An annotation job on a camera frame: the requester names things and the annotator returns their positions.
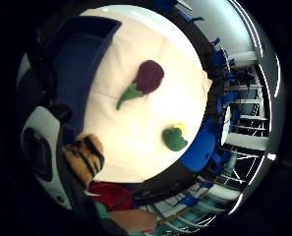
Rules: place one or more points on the orange striped tiger plush toy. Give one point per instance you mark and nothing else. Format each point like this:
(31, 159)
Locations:
(85, 157)

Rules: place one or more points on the blue plastic bin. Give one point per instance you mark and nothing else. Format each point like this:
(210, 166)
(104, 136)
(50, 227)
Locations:
(75, 65)

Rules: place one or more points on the purple eggplant plush toy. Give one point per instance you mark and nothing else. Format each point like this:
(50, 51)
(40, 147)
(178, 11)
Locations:
(145, 80)

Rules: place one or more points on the green and yellow plush vegetable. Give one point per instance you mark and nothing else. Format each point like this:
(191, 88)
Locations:
(174, 139)

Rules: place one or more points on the large blue chair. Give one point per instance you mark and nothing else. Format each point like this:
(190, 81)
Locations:
(201, 149)

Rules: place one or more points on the round white table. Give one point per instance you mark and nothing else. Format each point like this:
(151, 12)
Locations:
(226, 124)

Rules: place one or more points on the white rectangular table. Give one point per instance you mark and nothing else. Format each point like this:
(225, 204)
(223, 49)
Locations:
(247, 141)

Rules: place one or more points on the ceiling light strip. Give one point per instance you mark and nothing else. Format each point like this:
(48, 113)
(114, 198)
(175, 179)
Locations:
(277, 77)

